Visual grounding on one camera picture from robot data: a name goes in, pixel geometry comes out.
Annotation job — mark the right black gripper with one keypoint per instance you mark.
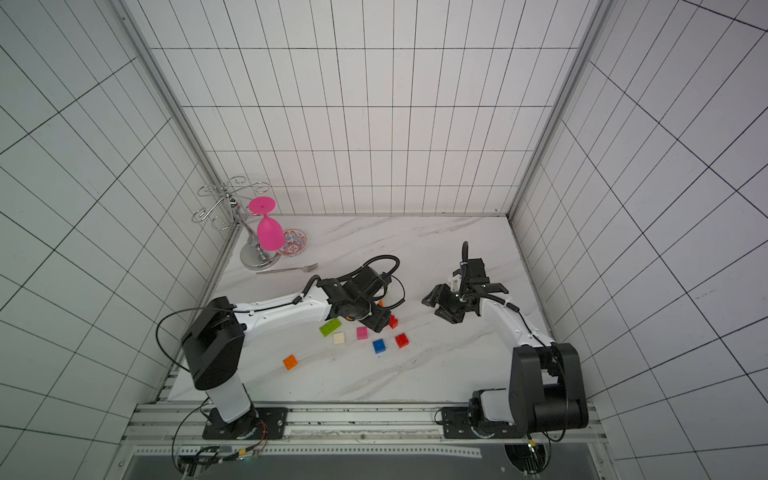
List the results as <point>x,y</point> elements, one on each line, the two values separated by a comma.
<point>447,302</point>

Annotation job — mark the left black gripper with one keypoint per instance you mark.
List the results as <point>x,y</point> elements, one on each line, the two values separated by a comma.
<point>379,319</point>

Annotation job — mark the blue lego brick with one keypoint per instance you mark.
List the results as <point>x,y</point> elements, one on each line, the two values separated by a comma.
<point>379,346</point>

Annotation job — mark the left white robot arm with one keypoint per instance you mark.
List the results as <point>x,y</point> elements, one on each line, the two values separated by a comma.
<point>213,344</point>

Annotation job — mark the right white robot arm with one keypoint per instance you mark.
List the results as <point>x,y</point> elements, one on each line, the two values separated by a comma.
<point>545,393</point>

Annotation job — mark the long green lego brick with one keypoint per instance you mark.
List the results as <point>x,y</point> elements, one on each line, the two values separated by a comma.
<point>330,327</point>

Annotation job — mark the orange lego brick front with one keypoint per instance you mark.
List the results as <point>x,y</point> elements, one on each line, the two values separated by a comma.
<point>290,362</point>

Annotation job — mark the silver fork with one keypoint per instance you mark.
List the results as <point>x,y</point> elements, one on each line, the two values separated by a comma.
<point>306,269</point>

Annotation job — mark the patterned small bowl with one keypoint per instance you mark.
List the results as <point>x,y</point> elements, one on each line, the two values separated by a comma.
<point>295,242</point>

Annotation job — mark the pink plastic wine glass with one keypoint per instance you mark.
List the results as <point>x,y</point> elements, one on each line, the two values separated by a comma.
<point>269,232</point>

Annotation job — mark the silver wire glass rack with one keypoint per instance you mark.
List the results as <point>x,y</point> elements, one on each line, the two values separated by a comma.
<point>229,211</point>

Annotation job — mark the aluminium mounting rail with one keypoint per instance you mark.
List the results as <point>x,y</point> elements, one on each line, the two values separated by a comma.
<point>174,431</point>

